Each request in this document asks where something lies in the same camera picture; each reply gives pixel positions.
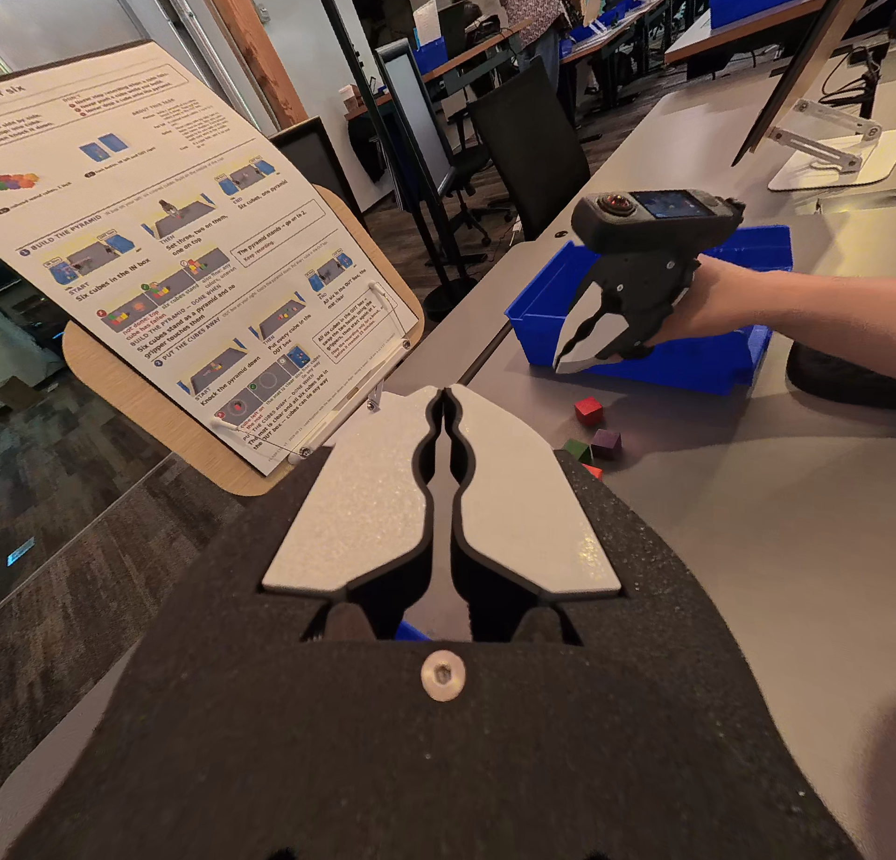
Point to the person's right hand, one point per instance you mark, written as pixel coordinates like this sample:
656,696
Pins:
728,300

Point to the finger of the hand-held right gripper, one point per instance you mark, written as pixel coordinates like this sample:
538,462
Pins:
575,321
610,338

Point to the black office chair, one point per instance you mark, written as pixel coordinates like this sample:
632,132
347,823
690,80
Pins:
532,153

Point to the red wooden cube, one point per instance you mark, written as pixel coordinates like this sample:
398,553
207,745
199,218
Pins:
589,412

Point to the purple wooden cube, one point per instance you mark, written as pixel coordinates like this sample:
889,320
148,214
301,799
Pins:
606,445

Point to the blue plastic bin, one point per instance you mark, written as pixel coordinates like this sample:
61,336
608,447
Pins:
700,373
411,632

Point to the dark display panel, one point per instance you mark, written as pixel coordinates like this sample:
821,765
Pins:
315,167

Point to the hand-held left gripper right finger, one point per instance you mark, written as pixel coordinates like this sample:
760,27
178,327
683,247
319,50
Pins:
532,517

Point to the green wooden cube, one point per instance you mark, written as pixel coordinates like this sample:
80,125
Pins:
577,451

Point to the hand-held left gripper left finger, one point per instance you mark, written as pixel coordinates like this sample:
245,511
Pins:
350,510

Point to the black padded wrist rest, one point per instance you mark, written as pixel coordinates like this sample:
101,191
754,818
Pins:
840,384

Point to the printed instruction sheet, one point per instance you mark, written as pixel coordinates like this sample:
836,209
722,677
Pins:
175,244

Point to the person's right forearm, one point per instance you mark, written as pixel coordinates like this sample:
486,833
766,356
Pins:
840,321

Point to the grey display screen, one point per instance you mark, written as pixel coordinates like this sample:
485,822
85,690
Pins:
416,125

